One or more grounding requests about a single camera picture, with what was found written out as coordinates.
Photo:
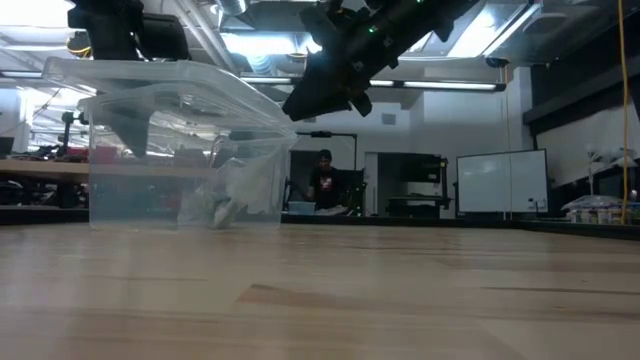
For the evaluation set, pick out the black pole stand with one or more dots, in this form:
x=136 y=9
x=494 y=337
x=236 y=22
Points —
x=67 y=132

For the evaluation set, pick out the long ceiling light bar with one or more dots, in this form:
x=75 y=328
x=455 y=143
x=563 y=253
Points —
x=440 y=85

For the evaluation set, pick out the green bandage roll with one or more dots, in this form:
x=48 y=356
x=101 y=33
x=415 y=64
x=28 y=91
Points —
x=226 y=212

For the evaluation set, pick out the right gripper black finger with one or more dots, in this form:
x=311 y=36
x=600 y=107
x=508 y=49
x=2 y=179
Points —
x=317 y=97
x=362 y=102

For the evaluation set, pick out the clear plastic storage box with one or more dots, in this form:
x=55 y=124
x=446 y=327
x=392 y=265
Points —
x=150 y=195

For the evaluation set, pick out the square wall vent grille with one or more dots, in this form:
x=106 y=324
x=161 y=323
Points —
x=389 y=119

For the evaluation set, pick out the plastic-wrapped bottle pack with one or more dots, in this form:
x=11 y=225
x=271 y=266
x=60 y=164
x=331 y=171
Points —
x=600 y=210

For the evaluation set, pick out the light blue box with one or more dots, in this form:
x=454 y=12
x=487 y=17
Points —
x=302 y=207

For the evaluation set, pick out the whiteboard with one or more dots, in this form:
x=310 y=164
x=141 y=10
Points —
x=500 y=180

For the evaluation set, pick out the black robot station frame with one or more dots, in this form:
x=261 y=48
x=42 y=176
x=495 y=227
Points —
x=325 y=134

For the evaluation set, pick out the person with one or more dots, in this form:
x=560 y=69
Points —
x=325 y=182

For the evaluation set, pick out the wooden workbench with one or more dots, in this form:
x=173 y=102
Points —
x=45 y=171

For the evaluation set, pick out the red plastic bin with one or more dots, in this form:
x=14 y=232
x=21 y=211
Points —
x=80 y=152

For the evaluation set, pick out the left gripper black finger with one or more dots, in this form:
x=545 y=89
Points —
x=130 y=130

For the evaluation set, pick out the clear plastic zip bag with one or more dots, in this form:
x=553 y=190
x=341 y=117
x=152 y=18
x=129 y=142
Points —
x=240 y=190

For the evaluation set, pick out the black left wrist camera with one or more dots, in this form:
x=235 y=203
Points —
x=162 y=37

